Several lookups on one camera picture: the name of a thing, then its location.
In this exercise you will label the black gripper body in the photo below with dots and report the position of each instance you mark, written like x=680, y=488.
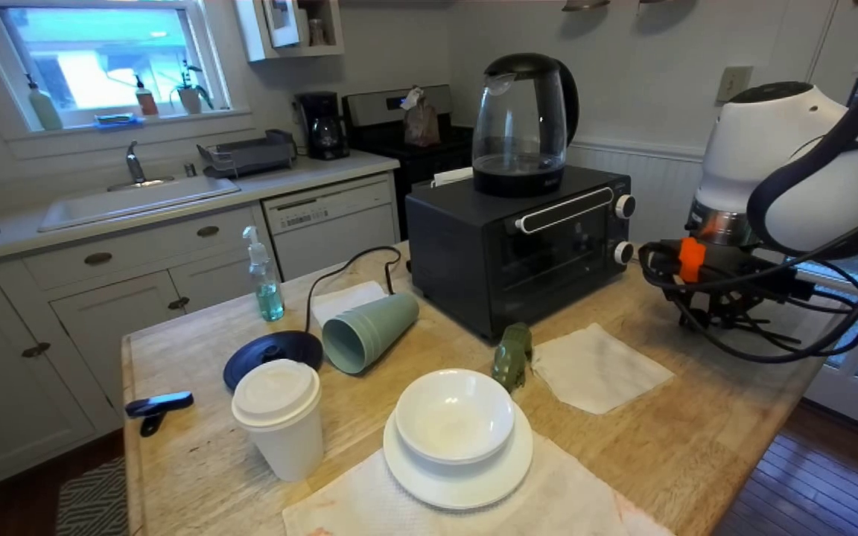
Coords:
x=741, y=287

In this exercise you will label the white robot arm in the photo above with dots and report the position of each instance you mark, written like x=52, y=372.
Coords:
x=765, y=149

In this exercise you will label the green toy figure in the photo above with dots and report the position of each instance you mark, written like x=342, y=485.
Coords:
x=511, y=359

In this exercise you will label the black toaster oven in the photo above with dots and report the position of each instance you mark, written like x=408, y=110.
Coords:
x=490, y=257

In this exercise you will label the white cloth towel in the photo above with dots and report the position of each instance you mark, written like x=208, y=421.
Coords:
x=566, y=494

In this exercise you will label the glass electric kettle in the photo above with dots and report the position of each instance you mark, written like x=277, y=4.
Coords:
x=518, y=120

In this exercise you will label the white bowl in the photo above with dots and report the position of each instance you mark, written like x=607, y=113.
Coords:
x=452, y=417

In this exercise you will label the black kitchen stove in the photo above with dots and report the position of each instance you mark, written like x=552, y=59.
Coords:
x=430, y=164

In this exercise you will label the white plate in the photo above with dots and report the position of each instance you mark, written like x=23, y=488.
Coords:
x=460, y=488

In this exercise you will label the brown paper bag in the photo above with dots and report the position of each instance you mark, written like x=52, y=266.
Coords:
x=421, y=120

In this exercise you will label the green plastic cup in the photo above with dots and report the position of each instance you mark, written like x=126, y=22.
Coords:
x=374, y=332

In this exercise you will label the small white paper sheet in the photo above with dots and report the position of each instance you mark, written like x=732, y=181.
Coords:
x=342, y=300

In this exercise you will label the white dishwasher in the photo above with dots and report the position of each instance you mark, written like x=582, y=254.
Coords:
x=333, y=228

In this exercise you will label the black coffee maker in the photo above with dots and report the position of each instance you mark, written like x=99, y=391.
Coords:
x=323, y=122

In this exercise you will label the clear teal spray bottle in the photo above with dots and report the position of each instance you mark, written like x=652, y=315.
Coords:
x=268, y=298

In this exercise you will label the dark blue plate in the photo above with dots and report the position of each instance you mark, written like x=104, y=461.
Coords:
x=268, y=348

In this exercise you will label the white lidded paper cup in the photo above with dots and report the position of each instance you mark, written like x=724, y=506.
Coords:
x=283, y=427

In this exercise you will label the grey dish rack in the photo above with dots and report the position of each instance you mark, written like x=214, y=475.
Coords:
x=247, y=153

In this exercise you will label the framed picture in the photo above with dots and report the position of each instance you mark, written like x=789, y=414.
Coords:
x=281, y=22

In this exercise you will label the windowsill spray bottle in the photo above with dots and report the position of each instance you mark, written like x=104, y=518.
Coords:
x=190, y=92

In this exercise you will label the black and blue marker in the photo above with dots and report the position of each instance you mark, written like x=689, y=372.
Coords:
x=160, y=402

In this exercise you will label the white kitchen sink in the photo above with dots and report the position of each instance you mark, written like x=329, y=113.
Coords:
x=131, y=201

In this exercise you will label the metal sink faucet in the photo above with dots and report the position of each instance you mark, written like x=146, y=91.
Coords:
x=135, y=164

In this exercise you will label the brown pump bottle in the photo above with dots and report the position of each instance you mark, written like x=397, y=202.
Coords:
x=146, y=98

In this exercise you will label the white kitchen cabinet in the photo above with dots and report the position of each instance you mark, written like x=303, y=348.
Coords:
x=102, y=306

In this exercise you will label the blue sponge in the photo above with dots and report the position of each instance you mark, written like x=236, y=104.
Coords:
x=117, y=120

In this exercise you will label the patterned floor rug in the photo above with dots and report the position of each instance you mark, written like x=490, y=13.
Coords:
x=95, y=500

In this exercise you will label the kitchen window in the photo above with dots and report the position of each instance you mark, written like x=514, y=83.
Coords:
x=89, y=59

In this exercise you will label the white soap bottle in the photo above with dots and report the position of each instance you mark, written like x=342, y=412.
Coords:
x=44, y=108

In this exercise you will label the orange plastic mount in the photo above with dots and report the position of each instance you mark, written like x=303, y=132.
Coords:
x=691, y=260

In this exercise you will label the wall light switch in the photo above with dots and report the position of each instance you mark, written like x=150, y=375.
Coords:
x=731, y=83

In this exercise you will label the white wall shelf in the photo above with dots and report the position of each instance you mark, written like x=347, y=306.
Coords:
x=251, y=31

